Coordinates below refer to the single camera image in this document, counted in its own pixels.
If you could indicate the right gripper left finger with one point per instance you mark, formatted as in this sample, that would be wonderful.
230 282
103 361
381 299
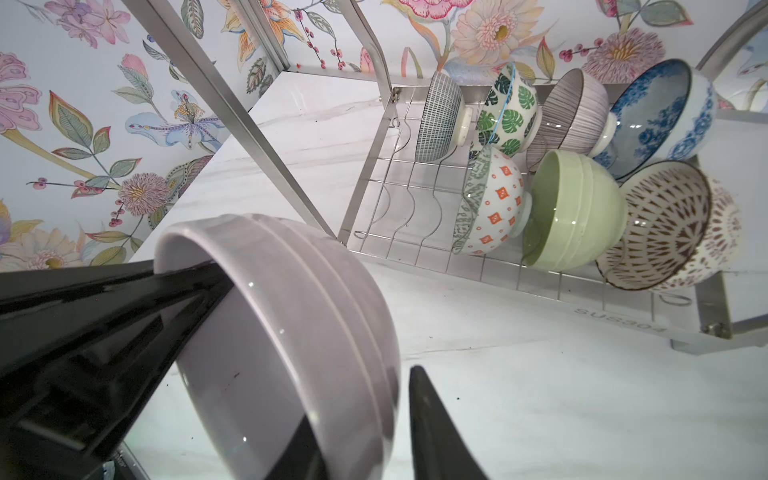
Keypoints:
82 352

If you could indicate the purple ribbed bowl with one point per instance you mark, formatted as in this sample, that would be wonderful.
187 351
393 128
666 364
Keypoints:
576 117

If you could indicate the left aluminium corner post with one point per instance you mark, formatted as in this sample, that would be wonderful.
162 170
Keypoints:
258 24

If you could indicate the blue floral bowl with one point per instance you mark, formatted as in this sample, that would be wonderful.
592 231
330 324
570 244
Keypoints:
667 113

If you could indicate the dark blue flower bowl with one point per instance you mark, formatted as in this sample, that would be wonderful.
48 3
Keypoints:
445 121

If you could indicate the lilac plain bowl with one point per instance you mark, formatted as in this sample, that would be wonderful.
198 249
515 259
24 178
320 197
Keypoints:
303 336

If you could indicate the steel two-tier dish rack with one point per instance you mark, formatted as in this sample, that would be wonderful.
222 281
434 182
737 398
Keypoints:
399 212

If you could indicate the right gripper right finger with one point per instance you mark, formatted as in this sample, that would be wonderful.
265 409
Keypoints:
438 451

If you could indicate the brown white patterned bowl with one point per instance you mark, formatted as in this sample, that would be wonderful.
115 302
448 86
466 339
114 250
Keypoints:
683 227

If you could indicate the green leaf pattern bowl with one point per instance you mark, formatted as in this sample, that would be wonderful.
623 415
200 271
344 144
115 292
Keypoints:
510 116

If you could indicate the green white patterned bowl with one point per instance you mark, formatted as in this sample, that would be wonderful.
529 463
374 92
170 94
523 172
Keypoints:
494 204

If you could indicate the light green bowl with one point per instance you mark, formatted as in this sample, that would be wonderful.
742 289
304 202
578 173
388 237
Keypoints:
578 213

